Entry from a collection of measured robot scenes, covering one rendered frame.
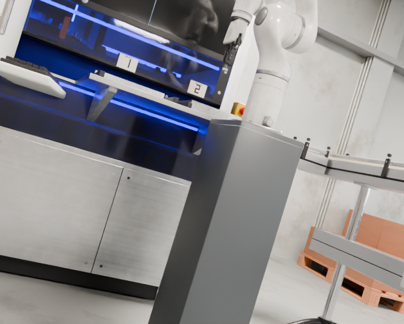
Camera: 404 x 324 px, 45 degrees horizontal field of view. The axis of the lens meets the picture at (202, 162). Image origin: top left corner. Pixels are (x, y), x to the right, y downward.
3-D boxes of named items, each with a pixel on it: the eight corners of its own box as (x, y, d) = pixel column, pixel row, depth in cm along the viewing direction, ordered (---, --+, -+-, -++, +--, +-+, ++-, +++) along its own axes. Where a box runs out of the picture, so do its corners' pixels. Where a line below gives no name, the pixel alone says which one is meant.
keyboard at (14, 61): (24, 78, 183) (26, 71, 183) (61, 89, 185) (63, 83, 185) (-1, 60, 144) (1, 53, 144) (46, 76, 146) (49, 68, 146)
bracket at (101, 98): (86, 119, 208) (95, 90, 208) (92, 121, 209) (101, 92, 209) (98, 121, 176) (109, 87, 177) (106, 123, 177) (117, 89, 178)
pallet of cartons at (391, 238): (352, 277, 545) (370, 215, 546) (448, 324, 428) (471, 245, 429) (288, 261, 511) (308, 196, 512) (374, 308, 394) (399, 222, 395)
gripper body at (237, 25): (228, 17, 201) (219, 43, 201) (238, 13, 192) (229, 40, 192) (243, 24, 204) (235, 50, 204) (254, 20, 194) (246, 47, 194)
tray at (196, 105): (165, 108, 216) (166, 101, 216) (216, 126, 226) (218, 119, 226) (189, 108, 185) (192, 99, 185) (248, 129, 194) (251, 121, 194)
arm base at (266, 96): (293, 139, 164) (309, 87, 164) (245, 122, 156) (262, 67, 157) (265, 136, 181) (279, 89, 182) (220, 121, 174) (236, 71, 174)
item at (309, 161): (215, 137, 240) (224, 107, 240) (204, 135, 254) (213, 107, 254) (325, 174, 265) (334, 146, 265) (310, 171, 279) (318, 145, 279)
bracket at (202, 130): (191, 153, 226) (199, 126, 226) (197, 155, 227) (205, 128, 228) (219, 159, 195) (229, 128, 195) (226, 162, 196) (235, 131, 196)
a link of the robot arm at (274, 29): (295, 85, 167) (316, 18, 167) (254, 65, 158) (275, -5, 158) (273, 85, 177) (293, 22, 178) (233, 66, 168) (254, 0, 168)
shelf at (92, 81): (73, 85, 213) (74, 80, 213) (215, 133, 238) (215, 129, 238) (89, 78, 168) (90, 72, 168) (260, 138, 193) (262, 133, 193)
